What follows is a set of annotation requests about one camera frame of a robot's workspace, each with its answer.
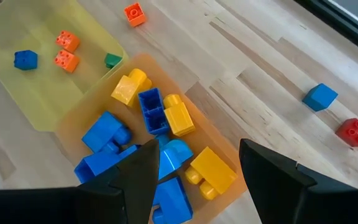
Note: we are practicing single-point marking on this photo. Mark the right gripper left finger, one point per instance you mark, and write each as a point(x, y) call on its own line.
point(138, 174)

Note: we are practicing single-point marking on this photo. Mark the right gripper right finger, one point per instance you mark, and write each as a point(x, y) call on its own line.
point(272, 180)

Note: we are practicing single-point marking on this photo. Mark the large blue block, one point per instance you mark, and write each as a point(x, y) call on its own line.
point(153, 112)
point(98, 163)
point(172, 202)
point(174, 155)
point(102, 130)

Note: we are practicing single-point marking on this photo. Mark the large yellow block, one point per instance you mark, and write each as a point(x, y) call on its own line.
point(213, 169)
point(179, 116)
point(129, 88)

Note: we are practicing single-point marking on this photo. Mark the small blue block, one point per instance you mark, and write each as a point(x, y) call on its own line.
point(25, 60)
point(319, 97)

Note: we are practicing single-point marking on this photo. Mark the small green block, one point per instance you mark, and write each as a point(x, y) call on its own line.
point(113, 59)

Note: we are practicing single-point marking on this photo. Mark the small orange single-stud block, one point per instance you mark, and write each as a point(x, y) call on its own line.
point(135, 15)

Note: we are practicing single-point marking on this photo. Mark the orange translucent plastic bin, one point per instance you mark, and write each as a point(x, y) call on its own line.
point(172, 87)

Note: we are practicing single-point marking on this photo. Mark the small red block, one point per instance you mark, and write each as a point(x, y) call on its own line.
point(354, 132)

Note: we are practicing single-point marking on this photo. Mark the yellow translucent plastic bin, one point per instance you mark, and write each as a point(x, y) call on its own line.
point(42, 93)

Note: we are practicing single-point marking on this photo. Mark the black aluminium rig frame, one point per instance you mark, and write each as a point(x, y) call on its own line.
point(353, 28)

